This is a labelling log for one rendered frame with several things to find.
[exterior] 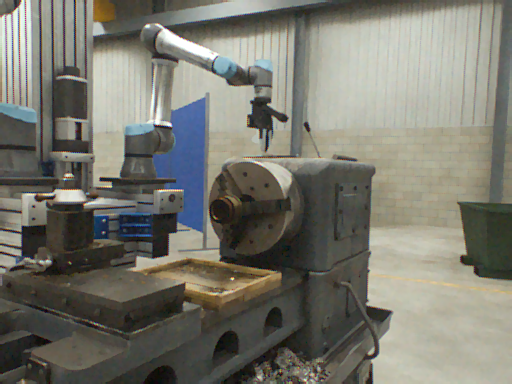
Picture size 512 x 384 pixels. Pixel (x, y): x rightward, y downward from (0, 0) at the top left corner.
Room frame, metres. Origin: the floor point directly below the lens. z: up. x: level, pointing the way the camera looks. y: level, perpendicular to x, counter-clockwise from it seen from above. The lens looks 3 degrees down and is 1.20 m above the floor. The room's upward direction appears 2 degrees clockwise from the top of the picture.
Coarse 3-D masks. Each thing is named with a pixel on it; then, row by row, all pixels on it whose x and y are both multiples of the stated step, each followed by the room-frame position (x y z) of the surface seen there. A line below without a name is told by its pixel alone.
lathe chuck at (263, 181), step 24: (240, 168) 1.39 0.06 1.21; (264, 168) 1.34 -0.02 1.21; (216, 192) 1.44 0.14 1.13; (264, 192) 1.34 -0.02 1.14; (288, 192) 1.32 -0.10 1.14; (264, 216) 1.34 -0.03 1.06; (288, 216) 1.30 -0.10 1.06; (240, 240) 1.38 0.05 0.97; (264, 240) 1.33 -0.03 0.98; (288, 240) 1.39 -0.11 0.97
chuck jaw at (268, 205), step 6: (246, 204) 1.28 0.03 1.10; (252, 204) 1.29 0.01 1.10; (258, 204) 1.28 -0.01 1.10; (264, 204) 1.29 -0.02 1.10; (270, 204) 1.28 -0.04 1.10; (276, 204) 1.28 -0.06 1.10; (282, 204) 1.30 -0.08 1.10; (288, 204) 1.32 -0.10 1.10; (246, 210) 1.28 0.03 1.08; (252, 210) 1.29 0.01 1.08; (258, 210) 1.28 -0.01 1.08; (264, 210) 1.29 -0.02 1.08; (270, 210) 1.28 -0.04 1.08; (276, 210) 1.28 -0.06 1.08; (282, 210) 1.30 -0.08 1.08; (288, 210) 1.31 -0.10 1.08
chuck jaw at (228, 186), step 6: (222, 174) 1.38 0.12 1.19; (228, 174) 1.40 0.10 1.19; (216, 180) 1.39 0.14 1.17; (222, 180) 1.38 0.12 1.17; (228, 180) 1.37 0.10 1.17; (222, 186) 1.35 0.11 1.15; (228, 186) 1.35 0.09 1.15; (234, 186) 1.38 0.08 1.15; (222, 192) 1.35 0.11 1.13; (228, 192) 1.33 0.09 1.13; (234, 192) 1.35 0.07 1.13; (240, 192) 1.38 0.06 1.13; (240, 198) 1.37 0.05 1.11
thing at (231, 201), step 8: (216, 200) 1.26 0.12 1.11; (224, 200) 1.25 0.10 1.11; (232, 200) 1.27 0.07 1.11; (216, 208) 1.29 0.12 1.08; (224, 208) 1.32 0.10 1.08; (232, 208) 1.26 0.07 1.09; (240, 208) 1.28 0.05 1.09; (216, 216) 1.27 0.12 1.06; (224, 216) 1.24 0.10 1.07; (232, 216) 1.26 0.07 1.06; (240, 216) 1.28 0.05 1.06
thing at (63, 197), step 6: (54, 192) 0.91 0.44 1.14; (60, 192) 0.90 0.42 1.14; (66, 192) 0.90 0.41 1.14; (72, 192) 0.91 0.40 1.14; (78, 192) 0.92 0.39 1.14; (60, 198) 0.89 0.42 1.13; (66, 198) 0.89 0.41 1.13; (72, 198) 0.90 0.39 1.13; (78, 198) 0.91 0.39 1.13; (84, 198) 0.92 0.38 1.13; (60, 204) 0.89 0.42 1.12; (66, 204) 0.89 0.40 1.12; (72, 204) 0.90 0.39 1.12
